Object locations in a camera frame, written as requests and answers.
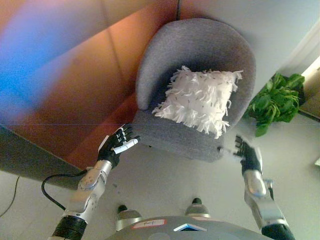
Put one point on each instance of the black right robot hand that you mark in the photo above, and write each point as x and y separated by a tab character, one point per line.
251	157

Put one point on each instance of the white shaggy pillow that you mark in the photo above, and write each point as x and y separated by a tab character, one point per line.
200	102

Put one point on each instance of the grey robot torso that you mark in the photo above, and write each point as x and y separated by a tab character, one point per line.
160	232

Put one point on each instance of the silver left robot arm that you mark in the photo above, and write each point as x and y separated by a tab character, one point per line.
87	190

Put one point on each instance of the green leafy potted plant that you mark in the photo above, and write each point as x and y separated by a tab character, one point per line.
277	102

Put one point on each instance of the brown wooden cabinet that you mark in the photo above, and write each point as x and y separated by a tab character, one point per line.
75	87

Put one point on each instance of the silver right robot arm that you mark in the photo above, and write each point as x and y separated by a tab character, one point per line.
260	200

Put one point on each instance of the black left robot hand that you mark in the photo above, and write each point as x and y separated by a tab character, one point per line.
112	147

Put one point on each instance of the grey fabric armchair sofa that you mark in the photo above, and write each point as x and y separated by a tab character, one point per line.
187	45

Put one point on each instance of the low storage cabinet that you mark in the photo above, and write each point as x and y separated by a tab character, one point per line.
312	95

